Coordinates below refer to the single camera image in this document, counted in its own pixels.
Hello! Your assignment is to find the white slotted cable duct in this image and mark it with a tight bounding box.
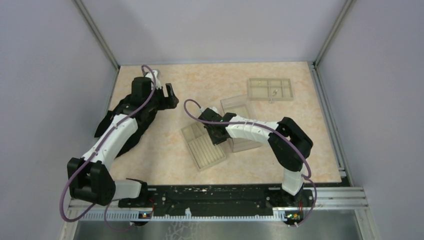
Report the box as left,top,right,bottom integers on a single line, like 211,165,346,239
81,209,287,222

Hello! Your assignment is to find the clear plastic box cover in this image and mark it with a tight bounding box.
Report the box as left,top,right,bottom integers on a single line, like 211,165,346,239
220,94,266,154

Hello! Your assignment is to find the black cloth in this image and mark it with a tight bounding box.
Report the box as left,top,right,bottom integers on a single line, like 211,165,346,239
94,95,158,157

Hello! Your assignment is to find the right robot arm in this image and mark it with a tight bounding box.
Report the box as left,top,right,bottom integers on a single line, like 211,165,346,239
198,107,314,206

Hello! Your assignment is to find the beige slotted ring tray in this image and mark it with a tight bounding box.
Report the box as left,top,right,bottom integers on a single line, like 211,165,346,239
181,121,227,171

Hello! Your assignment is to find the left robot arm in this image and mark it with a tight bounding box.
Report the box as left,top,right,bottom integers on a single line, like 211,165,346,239
67,65,179,207

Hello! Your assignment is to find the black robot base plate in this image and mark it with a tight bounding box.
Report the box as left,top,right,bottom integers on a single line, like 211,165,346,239
118,184,314,219

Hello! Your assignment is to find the beige compartment tray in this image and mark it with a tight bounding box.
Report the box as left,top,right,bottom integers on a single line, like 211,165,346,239
247,78,295,103

